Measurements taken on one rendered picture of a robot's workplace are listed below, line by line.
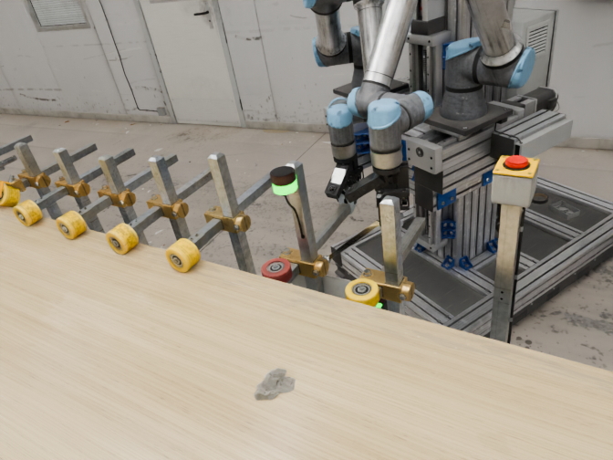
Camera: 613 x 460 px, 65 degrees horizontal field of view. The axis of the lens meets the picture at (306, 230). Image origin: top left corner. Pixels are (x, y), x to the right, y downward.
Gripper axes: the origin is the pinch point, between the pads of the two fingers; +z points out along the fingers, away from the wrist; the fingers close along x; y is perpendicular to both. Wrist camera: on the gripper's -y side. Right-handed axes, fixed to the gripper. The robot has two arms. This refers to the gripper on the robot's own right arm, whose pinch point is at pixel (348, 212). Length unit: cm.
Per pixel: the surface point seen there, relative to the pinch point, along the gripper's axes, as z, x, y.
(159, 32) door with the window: -7, 309, 224
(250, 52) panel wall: 14, 208, 228
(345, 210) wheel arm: -3.6, -1.4, -4.3
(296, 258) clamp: -5.1, -0.3, -32.9
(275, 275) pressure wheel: -8.9, -1.7, -44.7
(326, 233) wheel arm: -3.5, -1.4, -17.4
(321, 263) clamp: -4.9, -8.1, -32.2
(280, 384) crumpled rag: -10, -22, -74
